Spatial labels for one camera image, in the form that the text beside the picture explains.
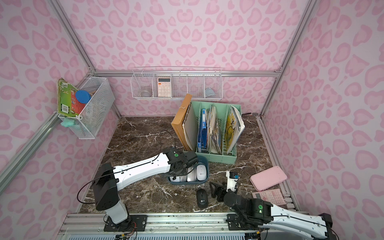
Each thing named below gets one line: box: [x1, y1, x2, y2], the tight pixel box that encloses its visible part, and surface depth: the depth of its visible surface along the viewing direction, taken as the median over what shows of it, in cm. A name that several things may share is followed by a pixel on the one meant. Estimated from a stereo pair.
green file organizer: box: [191, 101, 242, 165], surface depth 92 cm
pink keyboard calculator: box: [252, 189, 287, 206], surface depth 82 cm
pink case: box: [250, 166, 288, 192], surface depth 88 cm
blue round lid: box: [75, 89, 92, 104], surface depth 77 cm
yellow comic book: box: [224, 105, 246, 154], surface depth 88 cm
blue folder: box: [197, 108, 208, 153], surface depth 90 cm
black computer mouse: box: [196, 189, 209, 209], surface depth 82 cm
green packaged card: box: [57, 77, 86, 117], surface depth 72 cm
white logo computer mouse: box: [196, 164, 207, 181], surface depth 88 cm
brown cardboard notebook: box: [171, 93, 198, 152], surface depth 83 cm
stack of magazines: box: [206, 104, 223, 155], surface depth 88 cm
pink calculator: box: [157, 77, 171, 98], surface depth 97 cm
